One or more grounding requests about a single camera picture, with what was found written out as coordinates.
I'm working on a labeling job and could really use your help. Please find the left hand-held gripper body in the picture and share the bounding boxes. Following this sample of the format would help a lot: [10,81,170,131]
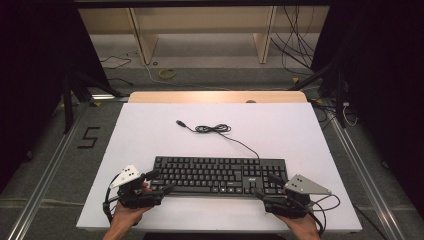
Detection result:
[109,163,165,210]

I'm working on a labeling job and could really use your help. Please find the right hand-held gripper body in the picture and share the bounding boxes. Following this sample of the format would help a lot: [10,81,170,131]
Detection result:
[263,173,333,220]

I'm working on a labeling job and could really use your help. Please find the black keyboard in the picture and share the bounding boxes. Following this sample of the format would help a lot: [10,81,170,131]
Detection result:
[150,155,290,199]

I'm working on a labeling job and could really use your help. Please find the person's left hand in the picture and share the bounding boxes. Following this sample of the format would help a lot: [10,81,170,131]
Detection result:
[111,181,154,227]

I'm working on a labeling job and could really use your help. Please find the person's right hand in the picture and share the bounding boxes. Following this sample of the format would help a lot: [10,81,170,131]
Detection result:
[276,213,320,235]

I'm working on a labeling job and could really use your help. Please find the white board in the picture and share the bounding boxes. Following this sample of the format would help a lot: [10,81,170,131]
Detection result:
[75,102,363,234]

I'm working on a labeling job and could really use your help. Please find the person's dark clothing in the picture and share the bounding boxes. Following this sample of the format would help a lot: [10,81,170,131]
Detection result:
[142,232,285,240]

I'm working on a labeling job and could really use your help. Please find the short aluminium bar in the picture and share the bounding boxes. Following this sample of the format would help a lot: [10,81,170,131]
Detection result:
[90,93,131,103]

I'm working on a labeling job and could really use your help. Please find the light wooden table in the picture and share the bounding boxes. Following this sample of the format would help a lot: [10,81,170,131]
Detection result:
[127,90,308,104]

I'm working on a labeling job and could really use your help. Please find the yellow tape roll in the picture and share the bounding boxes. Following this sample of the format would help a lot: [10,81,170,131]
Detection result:
[158,67,178,80]

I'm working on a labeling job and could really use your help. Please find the black metal stand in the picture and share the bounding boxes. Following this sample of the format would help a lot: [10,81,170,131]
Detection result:
[60,69,125,135]
[287,59,348,130]

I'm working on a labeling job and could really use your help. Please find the dark curtain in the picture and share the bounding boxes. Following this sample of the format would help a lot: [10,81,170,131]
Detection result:
[0,0,112,195]
[310,0,424,218]

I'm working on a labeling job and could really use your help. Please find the light wooden shelf unit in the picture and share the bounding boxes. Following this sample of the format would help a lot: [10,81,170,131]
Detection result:
[77,5,331,66]

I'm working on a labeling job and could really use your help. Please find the left hand-held gripper cable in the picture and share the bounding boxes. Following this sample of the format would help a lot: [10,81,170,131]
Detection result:
[102,173,122,225]

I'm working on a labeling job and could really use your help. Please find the hand-held gripper cable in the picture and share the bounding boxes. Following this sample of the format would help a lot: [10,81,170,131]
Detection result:
[305,193,342,236]
[102,173,122,225]

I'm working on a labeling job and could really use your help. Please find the right hand-held gripper cable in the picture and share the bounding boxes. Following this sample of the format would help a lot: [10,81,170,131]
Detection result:
[305,193,342,236]

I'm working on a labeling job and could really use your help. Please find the black keyboard cable with plug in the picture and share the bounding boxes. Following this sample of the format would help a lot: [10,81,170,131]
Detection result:
[175,119,261,160]

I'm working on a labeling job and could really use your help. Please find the aluminium floor rail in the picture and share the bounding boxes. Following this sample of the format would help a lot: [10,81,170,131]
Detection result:
[5,102,92,240]
[323,105,407,240]

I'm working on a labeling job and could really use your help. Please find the black cables beside table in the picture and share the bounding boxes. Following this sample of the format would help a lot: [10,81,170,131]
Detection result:
[309,99,360,128]

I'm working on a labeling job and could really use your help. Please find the short black floor cable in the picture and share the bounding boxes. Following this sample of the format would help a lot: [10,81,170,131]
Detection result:
[106,77,135,87]

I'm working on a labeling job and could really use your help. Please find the thin black looped floor cable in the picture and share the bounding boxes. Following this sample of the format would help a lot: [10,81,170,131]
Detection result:
[99,54,133,71]

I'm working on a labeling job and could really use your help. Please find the bundle of black hanging cables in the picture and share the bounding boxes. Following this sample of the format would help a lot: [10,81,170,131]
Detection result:
[269,5,317,77]

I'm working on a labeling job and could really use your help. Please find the black overhead frame bar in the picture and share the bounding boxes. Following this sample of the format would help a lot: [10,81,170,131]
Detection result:
[72,0,335,9]

